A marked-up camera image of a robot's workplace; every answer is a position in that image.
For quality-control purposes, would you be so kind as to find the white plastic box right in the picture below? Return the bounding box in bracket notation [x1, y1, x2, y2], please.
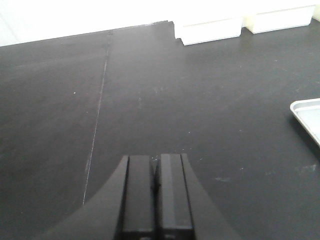
[243, 4, 316, 34]

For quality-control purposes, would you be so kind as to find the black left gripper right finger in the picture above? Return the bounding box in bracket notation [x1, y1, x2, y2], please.
[155, 153, 241, 240]

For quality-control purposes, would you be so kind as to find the white plastic box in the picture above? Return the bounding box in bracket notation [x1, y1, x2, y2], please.
[243, 4, 316, 34]
[174, 17, 243, 46]

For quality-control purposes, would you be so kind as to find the silver metal tray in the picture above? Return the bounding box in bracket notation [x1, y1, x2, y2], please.
[289, 98, 320, 147]

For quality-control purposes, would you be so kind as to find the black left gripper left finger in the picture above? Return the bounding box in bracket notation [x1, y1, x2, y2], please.
[36, 155, 156, 240]

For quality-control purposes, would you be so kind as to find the white plastic box left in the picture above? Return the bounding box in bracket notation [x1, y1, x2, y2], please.
[174, 17, 243, 46]

